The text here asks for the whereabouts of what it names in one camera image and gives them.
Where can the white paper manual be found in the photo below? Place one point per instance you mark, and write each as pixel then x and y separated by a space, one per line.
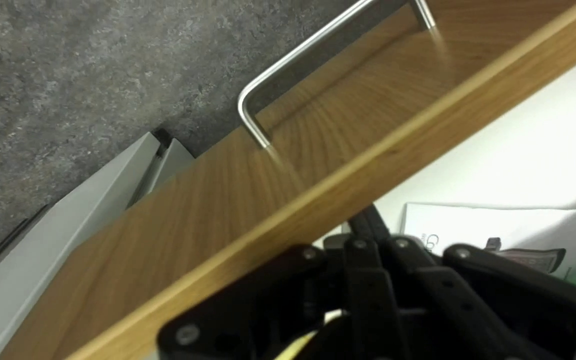
pixel 475 227

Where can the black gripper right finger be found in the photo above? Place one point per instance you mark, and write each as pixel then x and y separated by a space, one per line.
pixel 488 306

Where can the wooden drawer white inside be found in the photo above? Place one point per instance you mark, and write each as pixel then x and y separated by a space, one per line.
pixel 201 221

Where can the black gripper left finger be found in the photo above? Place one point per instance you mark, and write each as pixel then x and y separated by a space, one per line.
pixel 289 300

